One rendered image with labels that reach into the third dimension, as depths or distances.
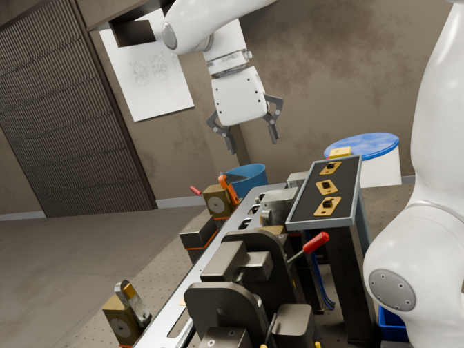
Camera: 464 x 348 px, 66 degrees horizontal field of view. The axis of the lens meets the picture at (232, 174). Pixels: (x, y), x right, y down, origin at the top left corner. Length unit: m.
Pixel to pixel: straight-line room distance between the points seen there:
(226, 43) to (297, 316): 0.50
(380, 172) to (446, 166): 2.20
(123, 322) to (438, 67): 0.84
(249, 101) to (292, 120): 2.81
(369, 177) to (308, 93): 1.10
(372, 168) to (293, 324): 2.09
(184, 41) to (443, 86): 0.40
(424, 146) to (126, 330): 0.79
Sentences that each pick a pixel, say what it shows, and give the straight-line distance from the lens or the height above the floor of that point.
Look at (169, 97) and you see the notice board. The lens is 4.08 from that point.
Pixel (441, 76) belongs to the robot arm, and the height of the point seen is 1.43.
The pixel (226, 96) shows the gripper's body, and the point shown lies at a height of 1.45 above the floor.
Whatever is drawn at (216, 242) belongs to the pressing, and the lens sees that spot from 1.16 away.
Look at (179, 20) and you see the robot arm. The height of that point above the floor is 1.60.
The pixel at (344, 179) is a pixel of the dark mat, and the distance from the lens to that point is 0.94.
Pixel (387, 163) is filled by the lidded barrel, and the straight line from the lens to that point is 2.71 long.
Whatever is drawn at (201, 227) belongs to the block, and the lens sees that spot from 1.23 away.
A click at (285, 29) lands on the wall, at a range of 3.40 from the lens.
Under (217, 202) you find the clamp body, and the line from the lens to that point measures 1.44.
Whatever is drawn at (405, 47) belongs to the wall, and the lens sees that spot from 3.25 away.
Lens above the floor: 1.52
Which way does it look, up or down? 17 degrees down
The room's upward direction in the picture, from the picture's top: 18 degrees counter-clockwise
